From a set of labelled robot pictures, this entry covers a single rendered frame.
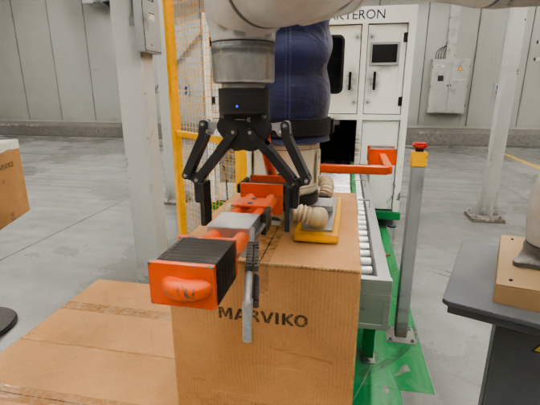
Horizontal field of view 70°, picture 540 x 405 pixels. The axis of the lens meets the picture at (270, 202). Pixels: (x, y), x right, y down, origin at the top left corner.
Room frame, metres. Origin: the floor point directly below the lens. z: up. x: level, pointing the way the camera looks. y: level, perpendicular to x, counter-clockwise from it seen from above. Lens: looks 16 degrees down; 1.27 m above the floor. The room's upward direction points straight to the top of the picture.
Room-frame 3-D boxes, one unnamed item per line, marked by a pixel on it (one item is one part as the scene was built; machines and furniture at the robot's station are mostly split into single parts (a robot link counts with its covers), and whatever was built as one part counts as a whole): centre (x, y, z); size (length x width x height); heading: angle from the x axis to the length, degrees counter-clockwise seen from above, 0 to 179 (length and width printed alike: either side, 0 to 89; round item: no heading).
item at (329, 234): (0.97, -0.13, 0.97); 0.34 x 0.10 x 0.05; 168
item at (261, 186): (0.75, 0.01, 1.08); 0.10 x 0.08 x 0.06; 78
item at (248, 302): (0.45, 0.01, 1.08); 0.31 x 0.03 x 0.05; 1
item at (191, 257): (0.41, 0.08, 1.08); 0.08 x 0.07 x 0.05; 168
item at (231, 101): (0.59, 0.04, 1.23); 0.08 x 0.07 x 0.09; 78
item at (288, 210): (0.57, -0.03, 1.10); 0.03 x 0.01 x 0.07; 168
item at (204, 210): (0.60, 0.10, 1.10); 0.03 x 0.01 x 0.07; 168
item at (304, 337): (1.01, -0.04, 0.74); 0.60 x 0.40 x 0.40; 169
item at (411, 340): (1.83, -0.70, 0.01); 0.15 x 0.15 x 0.03; 79
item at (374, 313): (1.36, -0.11, 0.48); 0.70 x 0.03 x 0.15; 79
